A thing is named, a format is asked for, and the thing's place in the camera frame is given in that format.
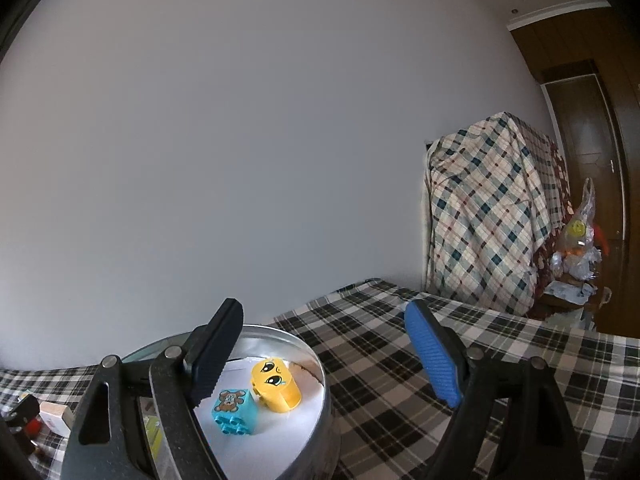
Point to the plastic bag with items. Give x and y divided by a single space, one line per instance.
575 252

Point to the black white plaid tablecloth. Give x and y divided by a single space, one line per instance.
370 382

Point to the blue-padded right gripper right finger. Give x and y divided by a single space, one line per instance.
537 439

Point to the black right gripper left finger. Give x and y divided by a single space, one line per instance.
108 440

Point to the white Oriental Club box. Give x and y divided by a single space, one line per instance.
59 418

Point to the blue bear toy block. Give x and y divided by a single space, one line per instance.
235 412

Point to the yellow crying face toy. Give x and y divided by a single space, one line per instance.
273 383

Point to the round blue metal tin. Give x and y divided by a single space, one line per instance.
270 414

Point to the red white tape roll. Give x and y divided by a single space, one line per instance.
33 427

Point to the plaid cloth covered furniture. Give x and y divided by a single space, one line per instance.
494 197

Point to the dark wooden wardrobe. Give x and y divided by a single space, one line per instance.
587 63

